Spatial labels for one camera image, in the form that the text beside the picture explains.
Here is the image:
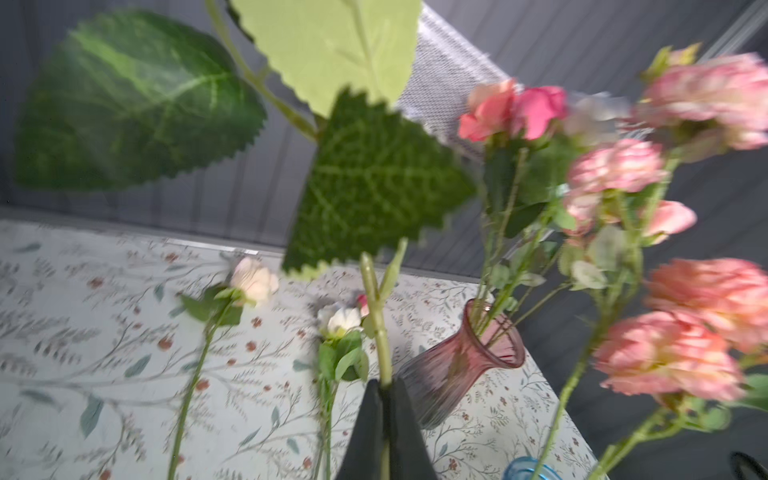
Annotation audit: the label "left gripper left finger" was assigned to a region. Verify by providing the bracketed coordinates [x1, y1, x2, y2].
[335, 380, 385, 480]

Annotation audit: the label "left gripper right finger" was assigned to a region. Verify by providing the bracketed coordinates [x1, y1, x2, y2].
[386, 378, 438, 480]

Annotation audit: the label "red pink glass vase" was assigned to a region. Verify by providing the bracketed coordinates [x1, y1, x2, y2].
[397, 299, 526, 430]

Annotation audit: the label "blue purple glass vase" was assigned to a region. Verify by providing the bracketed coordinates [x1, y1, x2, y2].
[501, 456, 561, 480]

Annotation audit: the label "pink rose large leaves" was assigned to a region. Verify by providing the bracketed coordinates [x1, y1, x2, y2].
[13, 0, 478, 480]

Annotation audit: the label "pale pink flower spray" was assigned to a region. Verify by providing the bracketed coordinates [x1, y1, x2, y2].
[533, 45, 767, 479]

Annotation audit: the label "magenta rose stem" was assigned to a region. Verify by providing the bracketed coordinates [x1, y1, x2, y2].
[473, 82, 568, 302]

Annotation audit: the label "white pink bud spray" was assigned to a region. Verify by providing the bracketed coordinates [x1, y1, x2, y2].
[313, 294, 370, 479]

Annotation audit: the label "floral patterned table mat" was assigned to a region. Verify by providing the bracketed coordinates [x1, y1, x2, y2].
[1, 220, 558, 479]

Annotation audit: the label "white wire mesh basket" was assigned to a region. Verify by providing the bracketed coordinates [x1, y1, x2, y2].
[396, 4, 509, 162]

